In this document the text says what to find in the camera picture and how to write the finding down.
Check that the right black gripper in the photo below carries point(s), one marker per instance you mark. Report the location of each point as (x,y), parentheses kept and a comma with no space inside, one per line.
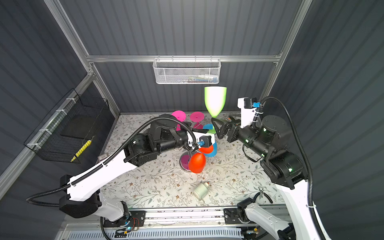
(232,127)

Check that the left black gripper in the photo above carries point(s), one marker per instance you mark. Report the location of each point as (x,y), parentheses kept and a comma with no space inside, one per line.
(188,147)

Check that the green wine glass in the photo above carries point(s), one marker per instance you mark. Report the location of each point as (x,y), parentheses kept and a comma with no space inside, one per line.
(215,99)

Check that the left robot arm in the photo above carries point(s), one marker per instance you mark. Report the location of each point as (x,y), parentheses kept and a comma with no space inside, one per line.
(83,192)

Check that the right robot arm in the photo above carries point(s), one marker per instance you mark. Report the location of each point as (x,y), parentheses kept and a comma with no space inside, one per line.
(285,170)

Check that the blue wine glass right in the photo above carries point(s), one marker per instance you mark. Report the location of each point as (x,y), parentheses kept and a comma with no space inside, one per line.
(211,129)

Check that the chrome wine glass rack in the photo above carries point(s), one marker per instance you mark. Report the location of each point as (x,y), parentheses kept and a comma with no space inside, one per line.
(185,158)

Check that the red wine glass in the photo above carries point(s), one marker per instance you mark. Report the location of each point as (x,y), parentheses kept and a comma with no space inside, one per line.
(198,160)

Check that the pink wine glass left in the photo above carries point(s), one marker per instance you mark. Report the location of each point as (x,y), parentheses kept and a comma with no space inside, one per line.
(180,115)

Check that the pink wine glass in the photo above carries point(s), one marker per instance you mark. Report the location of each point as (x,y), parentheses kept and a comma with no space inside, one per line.
(180,115)
(197,118)

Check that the pink wine glass right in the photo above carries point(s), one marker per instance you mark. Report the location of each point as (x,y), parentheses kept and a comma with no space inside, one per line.
(197,118)

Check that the floral table mat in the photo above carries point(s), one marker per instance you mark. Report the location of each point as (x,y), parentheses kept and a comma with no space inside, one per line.
(233,174)

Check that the yellow black striped tool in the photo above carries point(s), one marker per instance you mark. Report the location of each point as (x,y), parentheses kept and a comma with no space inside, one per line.
(81,150)

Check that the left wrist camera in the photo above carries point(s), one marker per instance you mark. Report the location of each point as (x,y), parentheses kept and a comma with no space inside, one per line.
(204,140)

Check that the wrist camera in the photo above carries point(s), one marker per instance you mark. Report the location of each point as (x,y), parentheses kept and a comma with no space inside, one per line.
(204,140)
(248,107)

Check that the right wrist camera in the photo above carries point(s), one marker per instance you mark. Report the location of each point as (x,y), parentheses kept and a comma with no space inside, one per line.
(248,107)

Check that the white mesh wall basket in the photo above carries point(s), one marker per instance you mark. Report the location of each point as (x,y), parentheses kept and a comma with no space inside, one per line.
(187,72)

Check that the pliers black handles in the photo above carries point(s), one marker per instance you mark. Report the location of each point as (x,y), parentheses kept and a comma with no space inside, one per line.
(261,194)

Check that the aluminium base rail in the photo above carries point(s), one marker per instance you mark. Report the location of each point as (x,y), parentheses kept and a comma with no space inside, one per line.
(179,217)

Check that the black wire wall basket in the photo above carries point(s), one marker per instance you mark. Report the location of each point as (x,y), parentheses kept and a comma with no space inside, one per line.
(77,120)

